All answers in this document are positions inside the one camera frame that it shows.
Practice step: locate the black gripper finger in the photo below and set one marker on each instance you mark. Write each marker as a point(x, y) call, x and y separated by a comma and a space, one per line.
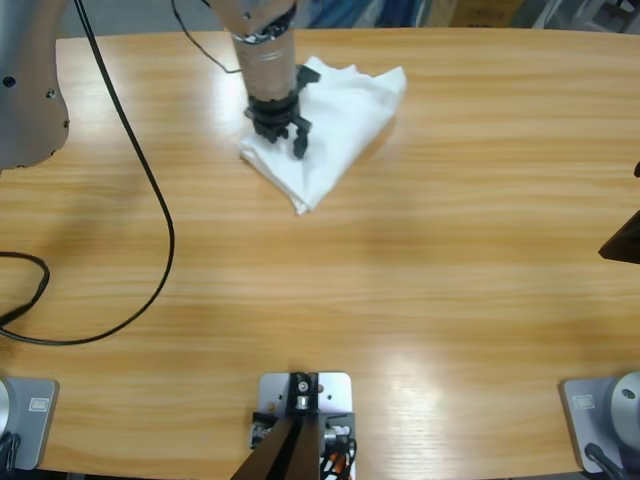
point(625, 245)

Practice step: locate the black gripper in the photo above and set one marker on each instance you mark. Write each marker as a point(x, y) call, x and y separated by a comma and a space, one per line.
point(272, 117)

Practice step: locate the white t-shirt with small print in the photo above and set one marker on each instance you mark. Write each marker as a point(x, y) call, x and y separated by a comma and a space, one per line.
point(350, 110)

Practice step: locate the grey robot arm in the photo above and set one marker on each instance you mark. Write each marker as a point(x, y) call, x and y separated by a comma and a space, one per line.
point(30, 75)

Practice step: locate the brown cardboard box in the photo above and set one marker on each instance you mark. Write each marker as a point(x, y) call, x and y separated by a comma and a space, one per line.
point(470, 10)

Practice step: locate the dark machinery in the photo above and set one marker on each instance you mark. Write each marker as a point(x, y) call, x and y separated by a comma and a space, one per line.
point(575, 12)

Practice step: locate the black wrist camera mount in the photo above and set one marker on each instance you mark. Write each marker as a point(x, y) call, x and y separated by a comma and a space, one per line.
point(307, 77)

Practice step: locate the grey base plate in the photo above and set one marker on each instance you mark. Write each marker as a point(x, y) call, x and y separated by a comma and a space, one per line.
point(30, 420)
point(600, 415)

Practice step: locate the white mount block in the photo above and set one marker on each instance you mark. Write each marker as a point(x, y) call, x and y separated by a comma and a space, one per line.
point(336, 395)

